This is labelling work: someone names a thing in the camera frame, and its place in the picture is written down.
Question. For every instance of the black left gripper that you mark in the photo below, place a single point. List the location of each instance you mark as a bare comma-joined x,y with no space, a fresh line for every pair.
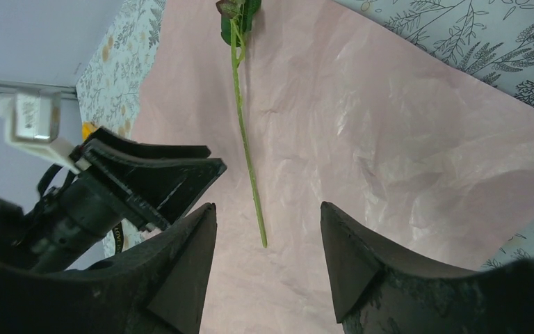
141,182

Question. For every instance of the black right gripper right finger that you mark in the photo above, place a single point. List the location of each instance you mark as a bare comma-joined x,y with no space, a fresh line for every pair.
379,286

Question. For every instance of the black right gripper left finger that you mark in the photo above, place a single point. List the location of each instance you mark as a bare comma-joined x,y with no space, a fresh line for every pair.
158,286

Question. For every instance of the pink wrapping paper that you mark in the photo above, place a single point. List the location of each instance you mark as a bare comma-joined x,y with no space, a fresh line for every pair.
337,109

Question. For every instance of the black ribbon with gold letters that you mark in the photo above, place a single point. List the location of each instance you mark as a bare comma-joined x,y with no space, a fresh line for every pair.
118,237

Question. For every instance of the floral patterned table mat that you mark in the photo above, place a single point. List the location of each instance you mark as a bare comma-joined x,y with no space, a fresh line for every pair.
491,41

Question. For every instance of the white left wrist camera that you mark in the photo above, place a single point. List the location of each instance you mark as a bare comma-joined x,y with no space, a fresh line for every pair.
32,124

